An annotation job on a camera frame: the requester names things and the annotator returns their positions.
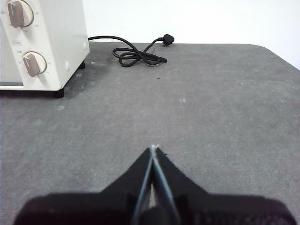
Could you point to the beige round oven knob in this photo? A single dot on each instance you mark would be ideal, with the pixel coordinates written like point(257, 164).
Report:
point(34, 63)
point(20, 14)

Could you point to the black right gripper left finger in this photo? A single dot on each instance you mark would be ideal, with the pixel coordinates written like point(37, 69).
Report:
point(93, 208)

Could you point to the cream toaster oven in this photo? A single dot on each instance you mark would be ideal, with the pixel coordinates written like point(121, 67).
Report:
point(61, 35)

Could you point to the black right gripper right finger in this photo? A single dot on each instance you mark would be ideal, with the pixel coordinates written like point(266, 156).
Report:
point(211, 208)

